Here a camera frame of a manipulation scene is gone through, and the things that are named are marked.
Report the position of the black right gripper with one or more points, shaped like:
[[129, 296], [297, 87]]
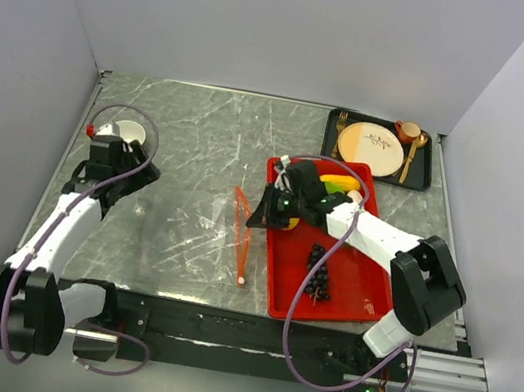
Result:
[[264, 215]]

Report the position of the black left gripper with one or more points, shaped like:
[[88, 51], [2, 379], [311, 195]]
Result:
[[148, 175]]

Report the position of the clear zip bag orange zipper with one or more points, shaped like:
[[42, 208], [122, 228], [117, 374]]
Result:
[[190, 235]]

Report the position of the black grape bunch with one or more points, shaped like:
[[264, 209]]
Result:
[[317, 287]]

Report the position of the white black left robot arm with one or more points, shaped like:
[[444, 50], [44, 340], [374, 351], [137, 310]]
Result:
[[34, 311]]

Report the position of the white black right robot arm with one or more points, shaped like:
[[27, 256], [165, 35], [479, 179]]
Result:
[[426, 286]]

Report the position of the yellow pear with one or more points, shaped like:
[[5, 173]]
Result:
[[292, 223]]

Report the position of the white brown bowl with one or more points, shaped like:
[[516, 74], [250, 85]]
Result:
[[130, 131]]

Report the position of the green leaf vegetable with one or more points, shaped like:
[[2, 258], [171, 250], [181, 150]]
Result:
[[334, 188]]

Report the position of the yellow mango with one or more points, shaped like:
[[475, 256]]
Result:
[[347, 181]]

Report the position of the white radish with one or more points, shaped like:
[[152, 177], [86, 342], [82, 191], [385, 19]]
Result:
[[355, 196]]

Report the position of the black serving tray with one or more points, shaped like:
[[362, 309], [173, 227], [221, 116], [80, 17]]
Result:
[[419, 176]]

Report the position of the gold fork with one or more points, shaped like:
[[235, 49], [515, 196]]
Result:
[[340, 126]]

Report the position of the red plastic tray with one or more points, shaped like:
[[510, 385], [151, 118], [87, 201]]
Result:
[[359, 288]]

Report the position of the cream orange plate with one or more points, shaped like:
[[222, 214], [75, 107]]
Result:
[[373, 145]]

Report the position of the orange cup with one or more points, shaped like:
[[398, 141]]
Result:
[[407, 131]]

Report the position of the gold spoon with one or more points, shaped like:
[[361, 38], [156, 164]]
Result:
[[419, 142]]

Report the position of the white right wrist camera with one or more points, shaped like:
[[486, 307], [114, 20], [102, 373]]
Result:
[[283, 181]]

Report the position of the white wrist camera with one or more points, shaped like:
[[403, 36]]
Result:
[[283, 181], [107, 132]]

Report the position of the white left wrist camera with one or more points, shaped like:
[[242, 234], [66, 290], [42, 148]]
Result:
[[107, 132]]

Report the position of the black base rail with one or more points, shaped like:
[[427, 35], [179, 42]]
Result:
[[196, 335]]

